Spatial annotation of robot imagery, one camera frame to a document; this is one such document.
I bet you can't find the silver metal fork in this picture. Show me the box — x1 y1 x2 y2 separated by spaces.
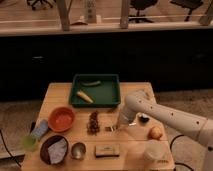
105 122 136 132

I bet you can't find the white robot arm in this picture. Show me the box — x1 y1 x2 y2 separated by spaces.
116 89 213 171

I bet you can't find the red bowl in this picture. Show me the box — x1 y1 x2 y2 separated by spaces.
48 107 75 132

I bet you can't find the dark brown bowl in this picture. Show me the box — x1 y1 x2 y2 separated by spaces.
40 135 69 165

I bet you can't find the black and white brush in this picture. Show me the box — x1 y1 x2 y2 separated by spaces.
138 114 150 123

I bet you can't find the brown grape bunch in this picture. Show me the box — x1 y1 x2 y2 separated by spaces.
87 111 100 134

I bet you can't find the brown rectangular block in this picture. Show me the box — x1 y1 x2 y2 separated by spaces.
95 144 120 158

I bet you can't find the green plastic tray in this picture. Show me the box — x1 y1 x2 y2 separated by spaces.
69 74 121 108

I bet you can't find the yellow apple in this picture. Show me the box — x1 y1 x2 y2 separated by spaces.
148 126 163 140

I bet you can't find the green cucumber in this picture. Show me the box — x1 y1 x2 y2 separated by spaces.
81 80 101 87

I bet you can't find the clear plastic lidded cup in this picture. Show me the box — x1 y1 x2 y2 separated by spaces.
143 140 166 163

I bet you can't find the small metal cup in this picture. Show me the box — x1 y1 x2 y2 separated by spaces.
71 142 86 160

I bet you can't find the grey cloth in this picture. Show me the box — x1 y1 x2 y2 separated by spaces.
48 139 67 164

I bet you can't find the blue sponge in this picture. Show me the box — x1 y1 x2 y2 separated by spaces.
31 120 49 140

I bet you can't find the green plastic cup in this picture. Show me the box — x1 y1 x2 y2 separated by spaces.
22 135 37 151

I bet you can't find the black office chair middle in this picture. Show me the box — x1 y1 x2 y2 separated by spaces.
129 0 158 23

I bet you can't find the black office chair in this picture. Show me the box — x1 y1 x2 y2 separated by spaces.
129 0 158 23
170 0 203 22
26 0 56 11

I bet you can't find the black office chair right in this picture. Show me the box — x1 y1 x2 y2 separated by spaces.
170 0 203 22

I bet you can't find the black office chair left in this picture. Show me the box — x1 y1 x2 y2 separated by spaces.
26 0 56 11

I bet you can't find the black cable right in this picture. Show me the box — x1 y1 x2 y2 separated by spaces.
169 133 208 171

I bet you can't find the black cable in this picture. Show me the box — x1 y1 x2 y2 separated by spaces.
0 129 23 169
169 133 208 171

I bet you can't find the black cable left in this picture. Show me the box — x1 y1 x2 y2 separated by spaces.
0 129 23 169

